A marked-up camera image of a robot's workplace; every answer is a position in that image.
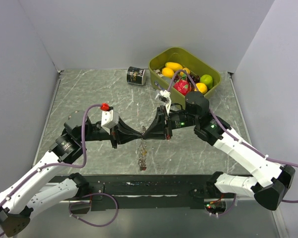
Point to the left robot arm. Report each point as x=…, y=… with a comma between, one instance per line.
x=22, y=201

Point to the yellow mango toy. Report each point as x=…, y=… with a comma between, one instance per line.
x=174, y=66

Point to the orange fruit toy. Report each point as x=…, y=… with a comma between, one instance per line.
x=186, y=70

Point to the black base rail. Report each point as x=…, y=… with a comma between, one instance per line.
x=148, y=191

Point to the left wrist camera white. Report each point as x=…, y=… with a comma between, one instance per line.
x=109, y=119

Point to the yellow pear toy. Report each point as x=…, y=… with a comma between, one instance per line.
x=202, y=88

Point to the green apple toy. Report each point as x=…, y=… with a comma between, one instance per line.
x=207, y=80

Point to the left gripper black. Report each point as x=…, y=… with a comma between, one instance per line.
x=125, y=133

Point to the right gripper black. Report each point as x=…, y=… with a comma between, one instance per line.
x=157, y=129

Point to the dark grapes toy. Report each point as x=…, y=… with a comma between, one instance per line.
x=195, y=78

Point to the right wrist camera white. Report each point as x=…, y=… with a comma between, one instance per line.
x=163, y=96

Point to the round metal key ring disc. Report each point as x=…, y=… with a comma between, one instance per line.
x=142, y=158

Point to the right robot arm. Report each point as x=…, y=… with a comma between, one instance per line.
x=268, y=182

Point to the red dragon fruit toy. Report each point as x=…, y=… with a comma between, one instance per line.
x=182, y=86

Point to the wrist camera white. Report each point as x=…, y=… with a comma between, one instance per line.
x=109, y=119
x=163, y=96

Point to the black printed paper cup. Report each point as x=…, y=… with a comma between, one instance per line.
x=136, y=76

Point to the yellow lemon toy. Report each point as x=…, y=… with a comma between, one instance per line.
x=167, y=72

